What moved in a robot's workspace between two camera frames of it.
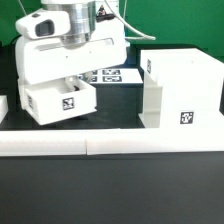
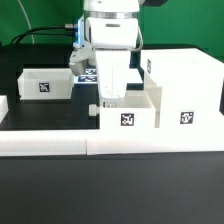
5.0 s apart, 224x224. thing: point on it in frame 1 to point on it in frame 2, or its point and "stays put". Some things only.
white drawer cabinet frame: x=181 y=89 stays put
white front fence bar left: x=43 y=142 stays put
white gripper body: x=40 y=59 to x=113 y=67
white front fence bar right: x=124 y=142 stays put
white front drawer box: x=50 y=101 to x=133 y=111
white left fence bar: x=3 y=107 stays put
